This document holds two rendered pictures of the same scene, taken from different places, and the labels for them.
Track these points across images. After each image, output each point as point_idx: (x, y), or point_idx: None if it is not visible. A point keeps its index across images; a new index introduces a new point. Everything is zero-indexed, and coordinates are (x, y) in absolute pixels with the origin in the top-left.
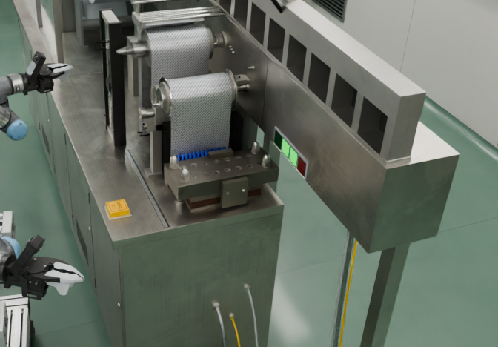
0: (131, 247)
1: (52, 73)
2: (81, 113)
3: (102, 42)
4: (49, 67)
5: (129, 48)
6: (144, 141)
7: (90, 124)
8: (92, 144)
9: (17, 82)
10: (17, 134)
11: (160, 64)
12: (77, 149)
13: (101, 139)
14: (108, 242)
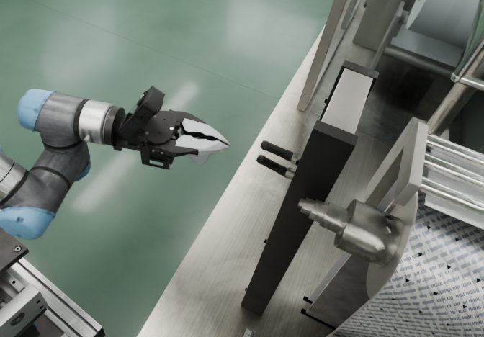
0: None
1: (168, 144)
2: (263, 190)
3: (281, 156)
4: (182, 124)
5: (335, 218)
6: (296, 330)
7: (253, 222)
8: (214, 271)
9: (88, 127)
10: (14, 231)
11: (391, 322)
12: (185, 265)
13: (237, 269)
14: None
